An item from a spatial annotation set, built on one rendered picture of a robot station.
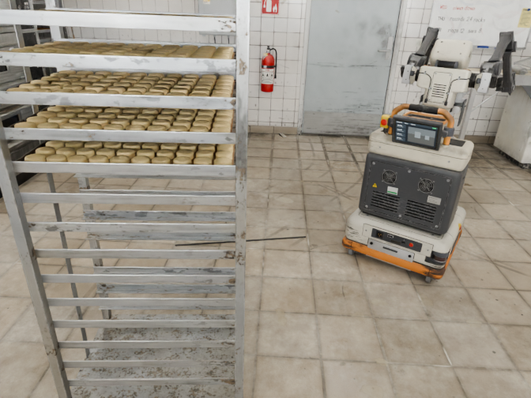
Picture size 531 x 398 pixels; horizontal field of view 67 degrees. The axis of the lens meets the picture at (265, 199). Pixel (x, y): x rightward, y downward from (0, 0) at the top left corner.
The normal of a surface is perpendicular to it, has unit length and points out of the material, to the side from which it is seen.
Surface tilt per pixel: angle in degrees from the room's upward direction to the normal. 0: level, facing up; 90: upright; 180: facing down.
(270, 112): 90
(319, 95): 90
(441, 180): 89
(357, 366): 0
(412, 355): 0
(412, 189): 89
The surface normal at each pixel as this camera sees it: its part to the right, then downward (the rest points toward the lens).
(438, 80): -0.55, 0.21
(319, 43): -0.04, 0.44
